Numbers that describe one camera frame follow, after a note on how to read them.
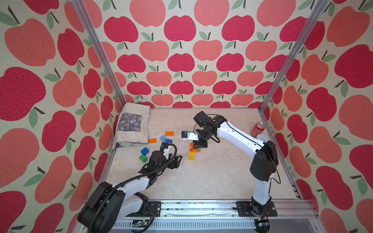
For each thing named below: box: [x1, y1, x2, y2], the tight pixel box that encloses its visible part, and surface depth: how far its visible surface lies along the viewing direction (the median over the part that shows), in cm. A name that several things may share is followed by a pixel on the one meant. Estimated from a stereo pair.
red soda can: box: [250, 121, 266, 138], surface depth 99 cm
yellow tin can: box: [256, 133, 269, 143], surface depth 100 cm
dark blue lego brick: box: [140, 147, 150, 156], surface depth 97 cm
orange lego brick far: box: [164, 131, 175, 136], surface depth 107 cm
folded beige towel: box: [112, 102, 151, 150], surface depth 103 cm
